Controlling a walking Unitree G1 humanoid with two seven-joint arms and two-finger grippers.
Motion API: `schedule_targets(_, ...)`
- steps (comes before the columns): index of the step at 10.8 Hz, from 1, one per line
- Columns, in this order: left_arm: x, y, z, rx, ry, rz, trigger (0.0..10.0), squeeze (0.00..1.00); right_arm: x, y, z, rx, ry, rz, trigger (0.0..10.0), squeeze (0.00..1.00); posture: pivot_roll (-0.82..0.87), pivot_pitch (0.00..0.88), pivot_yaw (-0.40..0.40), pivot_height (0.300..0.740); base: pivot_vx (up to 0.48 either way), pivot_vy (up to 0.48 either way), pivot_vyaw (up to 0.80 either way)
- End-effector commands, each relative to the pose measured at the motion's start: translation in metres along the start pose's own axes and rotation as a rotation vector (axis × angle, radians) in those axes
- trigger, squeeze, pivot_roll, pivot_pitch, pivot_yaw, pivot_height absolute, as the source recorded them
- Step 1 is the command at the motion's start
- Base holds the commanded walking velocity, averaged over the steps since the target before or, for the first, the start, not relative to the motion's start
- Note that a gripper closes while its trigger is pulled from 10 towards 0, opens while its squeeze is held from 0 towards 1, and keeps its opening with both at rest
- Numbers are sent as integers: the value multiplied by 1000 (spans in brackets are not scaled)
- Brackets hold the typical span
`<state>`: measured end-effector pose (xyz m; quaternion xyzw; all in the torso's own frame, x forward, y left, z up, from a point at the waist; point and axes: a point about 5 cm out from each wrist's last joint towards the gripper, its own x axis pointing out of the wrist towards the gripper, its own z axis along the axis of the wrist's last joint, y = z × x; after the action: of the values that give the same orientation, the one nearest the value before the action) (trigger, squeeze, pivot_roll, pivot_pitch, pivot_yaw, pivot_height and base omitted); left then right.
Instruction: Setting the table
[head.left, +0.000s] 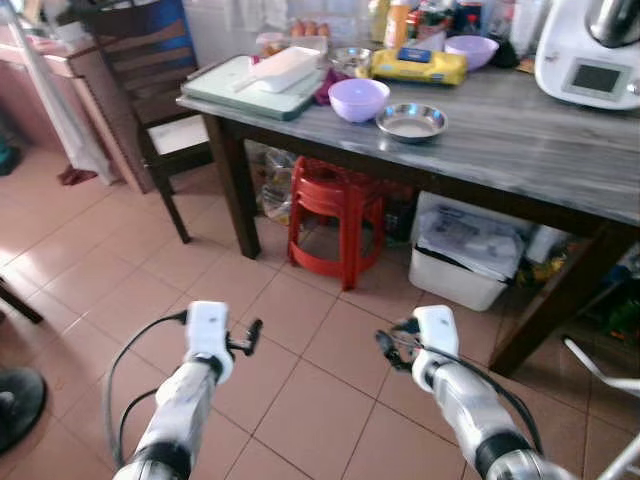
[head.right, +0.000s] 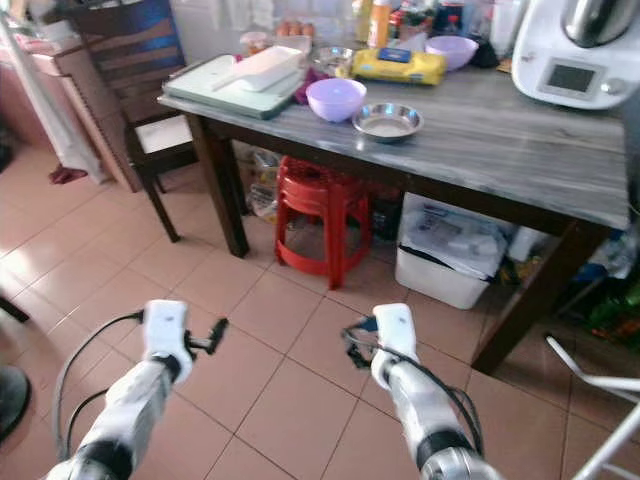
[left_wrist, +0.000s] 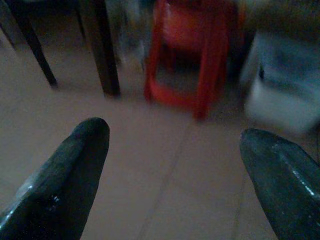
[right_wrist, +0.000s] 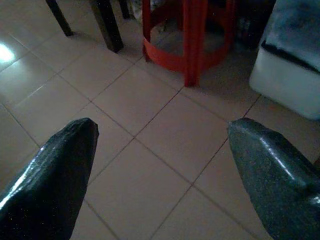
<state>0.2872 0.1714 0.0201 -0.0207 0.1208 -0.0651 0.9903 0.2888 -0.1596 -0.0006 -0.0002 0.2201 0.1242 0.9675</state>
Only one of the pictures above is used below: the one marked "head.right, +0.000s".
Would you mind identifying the white plastic storage bin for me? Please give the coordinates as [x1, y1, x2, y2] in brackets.
[395, 192, 511, 311]

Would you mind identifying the clear plastic bag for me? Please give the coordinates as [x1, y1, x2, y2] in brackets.
[245, 145, 281, 221]

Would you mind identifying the red plastic stool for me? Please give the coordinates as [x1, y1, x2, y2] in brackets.
[273, 155, 371, 291]

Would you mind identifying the dark wooden furniture leg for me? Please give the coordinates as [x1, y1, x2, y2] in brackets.
[0, 298, 29, 323]

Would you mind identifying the black round base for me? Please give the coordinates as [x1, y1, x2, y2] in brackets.
[0, 365, 32, 438]

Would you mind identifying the red slipper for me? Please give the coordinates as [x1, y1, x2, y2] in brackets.
[48, 165, 89, 186]

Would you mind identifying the shallow steel plate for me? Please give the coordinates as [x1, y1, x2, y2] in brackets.
[352, 103, 424, 144]

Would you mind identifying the grey top dark wooden table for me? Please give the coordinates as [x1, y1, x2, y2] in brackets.
[158, 50, 631, 376]

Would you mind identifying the pale green cutting board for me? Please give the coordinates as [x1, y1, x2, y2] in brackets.
[162, 55, 306, 121]

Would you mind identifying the lilac plastic bowl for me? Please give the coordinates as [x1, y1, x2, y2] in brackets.
[305, 78, 368, 124]
[425, 35, 480, 71]

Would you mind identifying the maroon cloth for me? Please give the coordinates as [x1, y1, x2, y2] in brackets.
[293, 68, 319, 106]

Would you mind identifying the yellow kitchen towel package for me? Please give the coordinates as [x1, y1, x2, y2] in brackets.
[350, 47, 448, 86]

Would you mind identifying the white leaning pole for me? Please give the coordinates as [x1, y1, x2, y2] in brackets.
[0, 10, 106, 186]

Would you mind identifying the small steel bowl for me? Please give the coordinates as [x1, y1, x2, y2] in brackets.
[310, 46, 356, 77]

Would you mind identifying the clear jar red lid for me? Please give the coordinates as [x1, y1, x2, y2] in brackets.
[240, 32, 269, 56]

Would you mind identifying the clear plastic container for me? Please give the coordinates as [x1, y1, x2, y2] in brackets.
[265, 36, 311, 54]

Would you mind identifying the black pouch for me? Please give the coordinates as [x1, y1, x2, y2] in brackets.
[472, 40, 501, 69]

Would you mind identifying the orange label bottle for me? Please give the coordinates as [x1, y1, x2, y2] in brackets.
[368, 0, 393, 49]

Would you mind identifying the yellow bottle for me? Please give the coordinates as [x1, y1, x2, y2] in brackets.
[353, 0, 373, 43]

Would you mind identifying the white food processor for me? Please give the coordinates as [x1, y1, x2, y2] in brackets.
[512, 0, 640, 111]

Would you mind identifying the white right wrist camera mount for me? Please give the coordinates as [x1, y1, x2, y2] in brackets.
[370, 303, 419, 377]

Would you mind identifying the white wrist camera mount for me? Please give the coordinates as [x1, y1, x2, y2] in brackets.
[142, 300, 193, 371]
[370, 303, 419, 377]

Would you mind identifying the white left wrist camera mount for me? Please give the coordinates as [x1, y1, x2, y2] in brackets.
[142, 300, 193, 371]

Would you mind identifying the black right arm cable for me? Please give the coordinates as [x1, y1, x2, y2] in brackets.
[410, 360, 486, 456]

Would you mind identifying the white metal rack frame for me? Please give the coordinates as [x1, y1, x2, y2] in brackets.
[545, 335, 640, 480]

